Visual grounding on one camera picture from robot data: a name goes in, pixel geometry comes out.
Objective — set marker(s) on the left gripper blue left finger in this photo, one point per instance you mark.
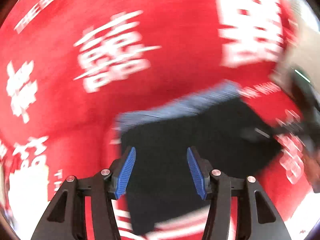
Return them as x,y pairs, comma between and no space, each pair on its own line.
121,170

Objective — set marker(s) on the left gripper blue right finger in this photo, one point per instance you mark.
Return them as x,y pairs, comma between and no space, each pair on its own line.
200,171

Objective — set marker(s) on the person's right hand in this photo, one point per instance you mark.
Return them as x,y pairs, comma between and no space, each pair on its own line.
310,160

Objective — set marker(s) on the red blanket with white characters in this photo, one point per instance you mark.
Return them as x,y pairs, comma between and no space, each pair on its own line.
82,80

